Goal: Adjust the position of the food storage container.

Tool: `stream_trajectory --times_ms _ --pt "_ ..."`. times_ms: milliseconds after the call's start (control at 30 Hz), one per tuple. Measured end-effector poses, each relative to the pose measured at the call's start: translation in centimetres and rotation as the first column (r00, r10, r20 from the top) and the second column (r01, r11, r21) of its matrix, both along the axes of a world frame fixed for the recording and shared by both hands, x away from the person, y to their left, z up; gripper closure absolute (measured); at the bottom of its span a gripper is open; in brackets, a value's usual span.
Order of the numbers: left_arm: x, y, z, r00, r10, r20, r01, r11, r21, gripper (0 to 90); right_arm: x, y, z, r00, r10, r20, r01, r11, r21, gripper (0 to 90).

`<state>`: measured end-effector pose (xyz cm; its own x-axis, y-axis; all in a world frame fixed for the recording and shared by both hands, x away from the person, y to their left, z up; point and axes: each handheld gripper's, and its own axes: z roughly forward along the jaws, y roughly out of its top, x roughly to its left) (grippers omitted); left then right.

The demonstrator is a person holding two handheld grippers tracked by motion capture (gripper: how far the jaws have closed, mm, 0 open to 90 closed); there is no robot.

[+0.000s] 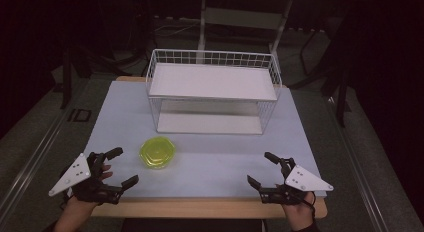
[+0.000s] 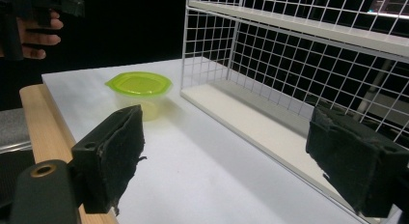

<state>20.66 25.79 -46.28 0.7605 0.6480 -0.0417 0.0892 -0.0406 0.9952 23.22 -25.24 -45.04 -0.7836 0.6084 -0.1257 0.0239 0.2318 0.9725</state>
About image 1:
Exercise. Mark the light blue table mat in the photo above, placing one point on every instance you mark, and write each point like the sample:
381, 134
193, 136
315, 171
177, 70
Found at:
206, 168

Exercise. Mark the person's left hand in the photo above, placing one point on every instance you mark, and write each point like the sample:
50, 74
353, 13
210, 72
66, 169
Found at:
82, 210

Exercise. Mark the person's right hand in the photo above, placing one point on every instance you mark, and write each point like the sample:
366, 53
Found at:
301, 212

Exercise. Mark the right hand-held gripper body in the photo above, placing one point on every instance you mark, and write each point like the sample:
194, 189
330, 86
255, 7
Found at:
295, 185

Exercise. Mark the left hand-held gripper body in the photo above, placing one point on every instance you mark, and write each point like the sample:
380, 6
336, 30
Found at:
77, 178

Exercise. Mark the yellow-green plastic container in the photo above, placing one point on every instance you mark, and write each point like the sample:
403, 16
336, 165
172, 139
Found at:
157, 152

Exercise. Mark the metal stand frame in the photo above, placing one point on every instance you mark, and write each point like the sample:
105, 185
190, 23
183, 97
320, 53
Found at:
243, 22

